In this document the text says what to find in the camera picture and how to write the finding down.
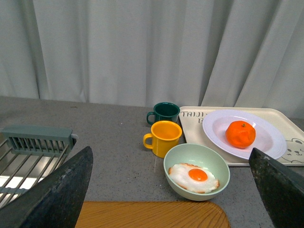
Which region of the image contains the green dish drying rack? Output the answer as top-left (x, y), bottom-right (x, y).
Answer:
top-left (0, 125), bottom-right (78, 207)

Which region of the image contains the dark green mug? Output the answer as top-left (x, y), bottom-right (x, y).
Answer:
top-left (146, 102), bottom-right (180, 125)

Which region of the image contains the yellow mug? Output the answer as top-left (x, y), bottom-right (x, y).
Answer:
top-left (143, 121), bottom-right (182, 158)

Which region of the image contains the fake fried egg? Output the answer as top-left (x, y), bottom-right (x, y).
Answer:
top-left (168, 163), bottom-right (220, 194)

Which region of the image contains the wooden cutting board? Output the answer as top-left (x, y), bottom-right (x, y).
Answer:
top-left (76, 201), bottom-right (230, 228)

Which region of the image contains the cream bear tray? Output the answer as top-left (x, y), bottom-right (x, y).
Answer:
top-left (179, 106), bottom-right (304, 166)

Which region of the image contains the orange mandarin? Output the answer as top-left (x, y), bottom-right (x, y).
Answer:
top-left (225, 121), bottom-right (256, 149)

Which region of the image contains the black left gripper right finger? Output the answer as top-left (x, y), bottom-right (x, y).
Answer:
top-left (249, 148), bottom-right (304, 228)

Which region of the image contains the white curtain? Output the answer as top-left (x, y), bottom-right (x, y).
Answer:
top-left (0, 0), bottom-right (304, 118)

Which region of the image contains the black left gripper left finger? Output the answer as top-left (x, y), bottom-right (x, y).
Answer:
top-left (0, 146), bottom-right (93, 228)

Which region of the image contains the light green bowl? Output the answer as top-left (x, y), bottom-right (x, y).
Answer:
top-left (163, 143), bottom-right (230, 201)

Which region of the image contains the white round plate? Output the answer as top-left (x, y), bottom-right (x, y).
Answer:
top-left (202, 109), bottom-right (287, 160)

